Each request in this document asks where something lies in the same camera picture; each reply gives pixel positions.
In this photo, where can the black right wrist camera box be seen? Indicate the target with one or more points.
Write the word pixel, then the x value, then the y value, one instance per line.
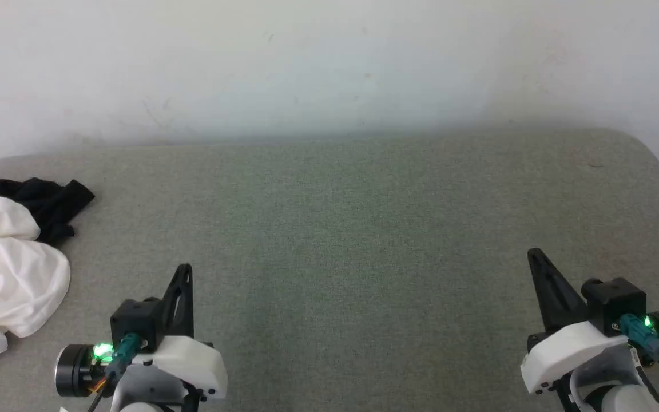
pixel 615 303

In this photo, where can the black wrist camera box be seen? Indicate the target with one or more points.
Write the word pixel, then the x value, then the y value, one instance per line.
pixel 135 320
pixel 615 303

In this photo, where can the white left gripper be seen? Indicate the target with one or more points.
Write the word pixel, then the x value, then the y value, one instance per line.
pixel 192 360

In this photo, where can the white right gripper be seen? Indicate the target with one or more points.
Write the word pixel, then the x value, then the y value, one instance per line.
pixel 570 349

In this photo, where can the white shirt with black sleeves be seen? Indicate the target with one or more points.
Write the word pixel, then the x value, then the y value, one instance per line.
pixel 9 274

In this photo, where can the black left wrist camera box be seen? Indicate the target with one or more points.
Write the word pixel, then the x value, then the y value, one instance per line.
pixel 135 320

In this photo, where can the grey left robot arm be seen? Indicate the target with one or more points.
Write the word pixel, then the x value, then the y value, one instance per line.
pixel 75 372

